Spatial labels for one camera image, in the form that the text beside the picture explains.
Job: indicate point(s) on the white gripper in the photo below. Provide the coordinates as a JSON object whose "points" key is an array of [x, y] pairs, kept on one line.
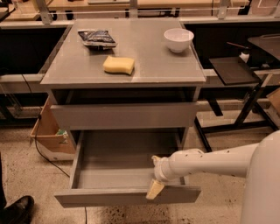
{"points": [[161, 172]]}

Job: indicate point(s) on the yellow sponge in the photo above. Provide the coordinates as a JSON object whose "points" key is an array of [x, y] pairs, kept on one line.
{"points": [[118, 65]]}

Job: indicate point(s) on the dark blue snack bag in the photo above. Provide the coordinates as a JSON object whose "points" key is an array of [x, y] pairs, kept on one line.
{"points": [[97, 38]]}

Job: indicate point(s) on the black shoe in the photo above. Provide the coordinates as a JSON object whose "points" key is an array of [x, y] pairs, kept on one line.
{"points": [[19, 212]]}

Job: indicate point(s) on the white bowl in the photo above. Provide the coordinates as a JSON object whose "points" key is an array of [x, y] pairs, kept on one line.
{"points": [[178, 39]]}

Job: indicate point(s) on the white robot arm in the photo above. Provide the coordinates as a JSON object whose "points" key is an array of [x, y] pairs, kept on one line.
{"points": [[258, 163]]}

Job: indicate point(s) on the grey drawer cabinet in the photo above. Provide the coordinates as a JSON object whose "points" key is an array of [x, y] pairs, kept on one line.
{"points": [[76, 75]]}

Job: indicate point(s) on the black side table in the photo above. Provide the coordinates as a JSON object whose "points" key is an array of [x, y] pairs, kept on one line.
{"points": [[237, 79]]}

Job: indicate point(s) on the grey top drawer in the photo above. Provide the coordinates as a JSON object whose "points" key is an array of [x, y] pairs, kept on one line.
{"points": [[125, 116]]}

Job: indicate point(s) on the black tray stand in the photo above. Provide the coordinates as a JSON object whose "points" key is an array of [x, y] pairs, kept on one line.
{"points": [[270, 44]]}

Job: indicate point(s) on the grey drawer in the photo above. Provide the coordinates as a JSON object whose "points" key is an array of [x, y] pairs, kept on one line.
{"points": [[125, 116], [114, 168]]}

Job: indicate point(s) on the wooden box on floor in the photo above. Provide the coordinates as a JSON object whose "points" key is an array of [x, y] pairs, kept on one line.
{"points": [[52, 141]]}

